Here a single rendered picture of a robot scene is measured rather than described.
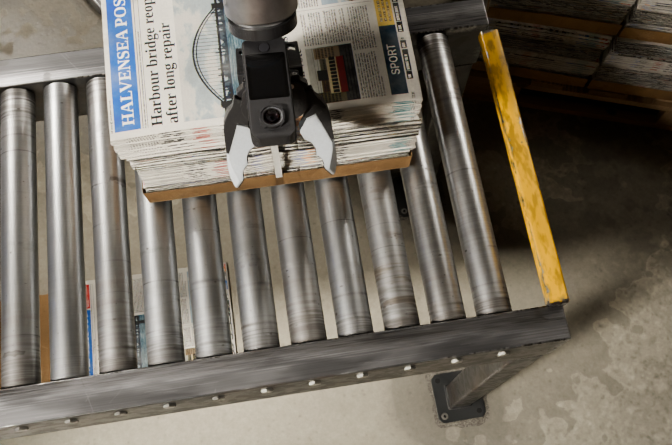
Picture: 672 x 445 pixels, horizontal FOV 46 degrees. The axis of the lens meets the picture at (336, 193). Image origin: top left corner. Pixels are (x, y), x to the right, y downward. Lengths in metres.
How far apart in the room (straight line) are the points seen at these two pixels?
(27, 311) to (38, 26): 1.31
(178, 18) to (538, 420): 1.28
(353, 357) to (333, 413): 0.80
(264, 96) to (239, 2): 0.09
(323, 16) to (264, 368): 0.46
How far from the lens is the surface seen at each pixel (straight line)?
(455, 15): 1.29
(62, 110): 1.26
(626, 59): 1.95
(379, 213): 1.13
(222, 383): 1.08
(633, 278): 2.06
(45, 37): 2.33
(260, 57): 0.82
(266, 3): 0.79
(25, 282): 1.18
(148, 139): 0.96
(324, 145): 0.90
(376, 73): 0.96
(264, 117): 0.78
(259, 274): 1.11
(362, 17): 1.00
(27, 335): 1.16
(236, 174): 0.91
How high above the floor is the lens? 1.86
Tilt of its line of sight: 69 degrees down
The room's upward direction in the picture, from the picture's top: 1 degrees clockwise
